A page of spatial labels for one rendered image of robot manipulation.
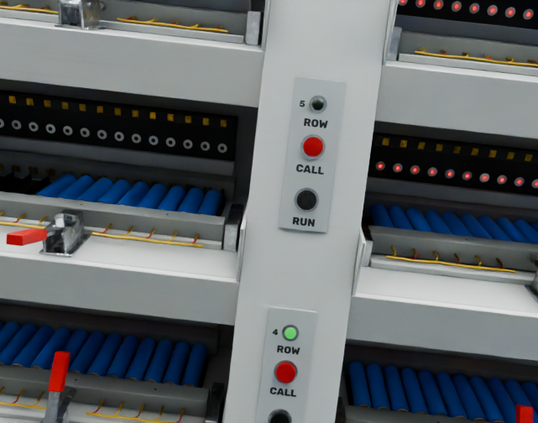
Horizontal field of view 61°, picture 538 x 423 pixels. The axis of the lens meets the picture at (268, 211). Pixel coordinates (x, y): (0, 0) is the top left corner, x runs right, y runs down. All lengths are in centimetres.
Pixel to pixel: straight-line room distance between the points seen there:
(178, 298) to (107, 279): 6
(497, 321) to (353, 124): 20
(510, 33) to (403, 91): 25
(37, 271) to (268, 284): 20
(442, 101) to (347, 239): 14
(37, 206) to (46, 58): 14
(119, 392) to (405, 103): 39
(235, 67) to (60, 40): 14
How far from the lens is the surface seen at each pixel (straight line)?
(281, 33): 39
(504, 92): 42
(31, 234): 38
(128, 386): 52
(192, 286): 39
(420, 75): 40
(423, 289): 43
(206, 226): 43
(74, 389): 53
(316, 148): 37
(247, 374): 41
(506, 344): 45
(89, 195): 49
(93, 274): 41
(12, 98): 61
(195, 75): 39
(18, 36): 44
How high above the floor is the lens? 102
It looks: 5 degrees down
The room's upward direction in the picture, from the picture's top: 6 degrees clockwise
